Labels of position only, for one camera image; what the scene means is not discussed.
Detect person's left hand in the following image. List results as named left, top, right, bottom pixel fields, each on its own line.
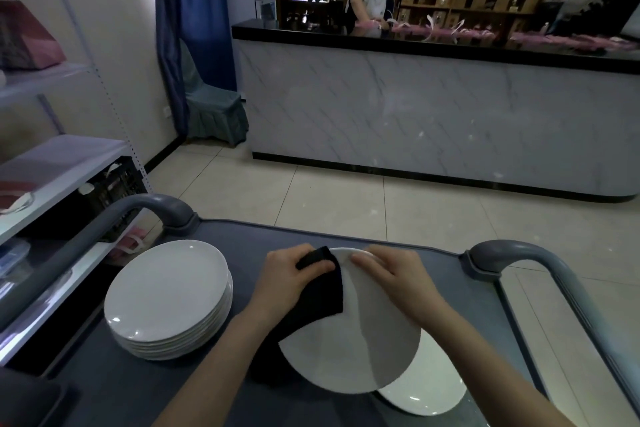
left=249, top=243, right=337, bottom=325

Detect person's right hand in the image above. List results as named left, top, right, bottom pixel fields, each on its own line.
left=351, top=245, right=451, bottom=328

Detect dark blue cleaning cloth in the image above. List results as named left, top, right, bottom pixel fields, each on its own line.
left=247, top=246, right=346, bottom=382

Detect white round plate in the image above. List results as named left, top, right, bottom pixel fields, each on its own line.
left=278, top=247, right=423, bottom=395

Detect stack of white plates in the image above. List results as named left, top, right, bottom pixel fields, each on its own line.
left=103, top=240, right=235, bottom=362
left=375, top=336, right=469, bottom=416

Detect person's left forearm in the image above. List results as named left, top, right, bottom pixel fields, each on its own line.
left=152, top=306, right=281, bottom=427

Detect person's right forearm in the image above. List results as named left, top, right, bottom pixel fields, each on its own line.
left=419, top=304, right=576, bottom=427

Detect grey service cart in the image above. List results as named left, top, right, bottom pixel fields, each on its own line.
left=0, top=193, right=640, bottom=427

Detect marble bar counter black top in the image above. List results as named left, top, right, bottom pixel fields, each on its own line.
left=231, top=19, right=640, bottom=204

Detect black plastic crate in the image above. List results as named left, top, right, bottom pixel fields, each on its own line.
left=79, top=156, right=151, bottom=242

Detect chair with grey-green cover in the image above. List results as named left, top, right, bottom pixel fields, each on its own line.
left=179, top=39, right=250, bottom=147

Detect white metal shelf rack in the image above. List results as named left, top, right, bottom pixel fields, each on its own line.
left=0, top=0, right=153, bottom=368

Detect row of pink bags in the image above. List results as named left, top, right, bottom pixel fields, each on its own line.
left=352, top=19, right=640, bottom=53

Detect clear container blue lid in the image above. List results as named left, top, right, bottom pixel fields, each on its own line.
left=0, top=239, right=32, bottom=282

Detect blue curtain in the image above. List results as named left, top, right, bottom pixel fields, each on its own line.
left=153, top=0, right=239, bottom=137

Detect black pegged stand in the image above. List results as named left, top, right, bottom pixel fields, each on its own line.
left=555, top=0, right=640, bottom=37

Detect pink bag white handles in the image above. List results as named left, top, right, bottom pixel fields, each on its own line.
left=112, top=226, right=149, bottom=256

